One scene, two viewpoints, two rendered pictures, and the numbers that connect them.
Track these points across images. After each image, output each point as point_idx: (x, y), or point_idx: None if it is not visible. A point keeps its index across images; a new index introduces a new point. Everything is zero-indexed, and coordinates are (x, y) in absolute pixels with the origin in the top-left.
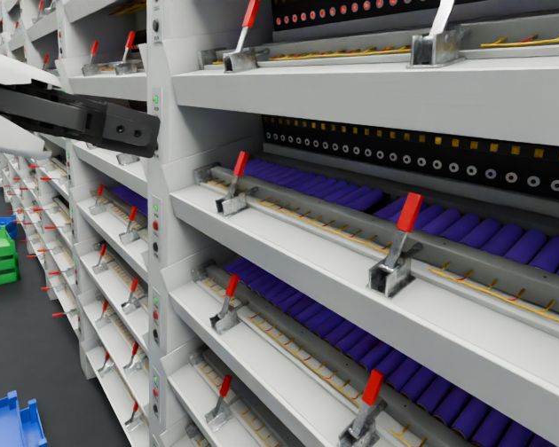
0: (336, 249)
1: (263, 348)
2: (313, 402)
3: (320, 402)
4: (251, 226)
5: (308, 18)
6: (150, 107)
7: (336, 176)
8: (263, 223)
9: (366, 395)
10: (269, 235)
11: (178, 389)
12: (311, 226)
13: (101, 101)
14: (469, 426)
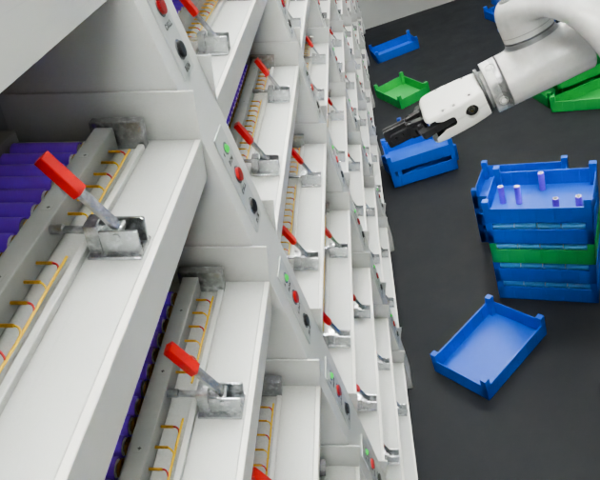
0: (303, 204)
1: (333, 310)
2: (338, 273)
3: (335, 271)
4: (314, 243)
5: None
6: (286, 304)
7: None
8: (306, 241)
9: (330, 233)
10: (315, 230)
11: (382, 453)
12: (294, 216)
13: (404, 122)
14: None
